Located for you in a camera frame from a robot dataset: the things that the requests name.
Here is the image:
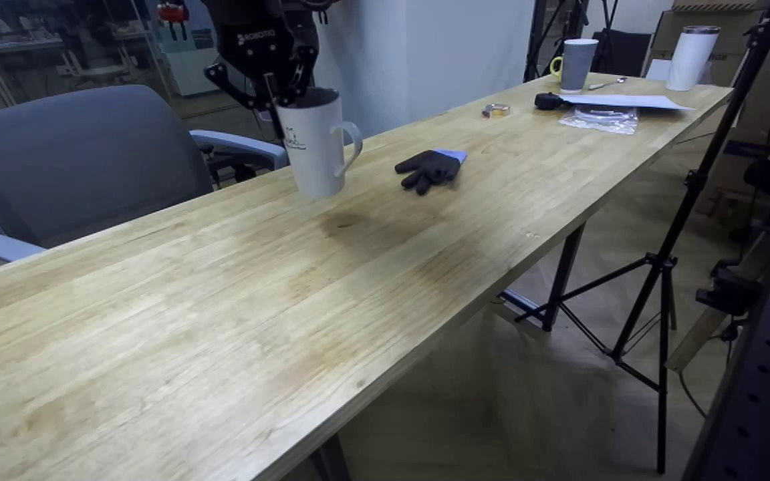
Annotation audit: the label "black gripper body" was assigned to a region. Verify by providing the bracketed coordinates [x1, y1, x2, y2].
[203, 0, 317, 106]

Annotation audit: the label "white ceramic mug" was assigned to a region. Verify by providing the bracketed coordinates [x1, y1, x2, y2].
[278, 87, 363, 198]

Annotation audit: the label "black work glove blue cuff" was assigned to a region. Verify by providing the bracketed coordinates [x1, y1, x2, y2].
[395, 149, 468, 194]

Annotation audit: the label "small keys trinket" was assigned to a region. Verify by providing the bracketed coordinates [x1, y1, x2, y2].
[481, 102, 510, 117]

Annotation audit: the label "grey office chair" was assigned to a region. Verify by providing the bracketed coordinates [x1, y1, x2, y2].
[0, 86, 285, 261]

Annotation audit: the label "small black object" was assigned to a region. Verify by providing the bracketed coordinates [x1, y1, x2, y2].
[535, 94, 570, 113]

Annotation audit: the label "clear plastic bag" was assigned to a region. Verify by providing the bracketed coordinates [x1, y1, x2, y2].
[560, 110, 639, 133]

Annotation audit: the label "white paper sheets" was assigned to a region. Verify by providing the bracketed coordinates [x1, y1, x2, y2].
[558, 94, 687, 113]

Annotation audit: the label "white tumbler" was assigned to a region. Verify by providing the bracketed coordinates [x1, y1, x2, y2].
[665, 27, 719, 91]

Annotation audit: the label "black tripod stand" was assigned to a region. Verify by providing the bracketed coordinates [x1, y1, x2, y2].
[499, 0, 770, 476]

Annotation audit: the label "black optical breadboard stand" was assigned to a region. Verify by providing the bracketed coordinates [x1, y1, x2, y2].
[681, 131, 770, 481]

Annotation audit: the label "grey cup yellow handle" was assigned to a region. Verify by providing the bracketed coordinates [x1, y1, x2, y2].
[550, 36, 599, 91]

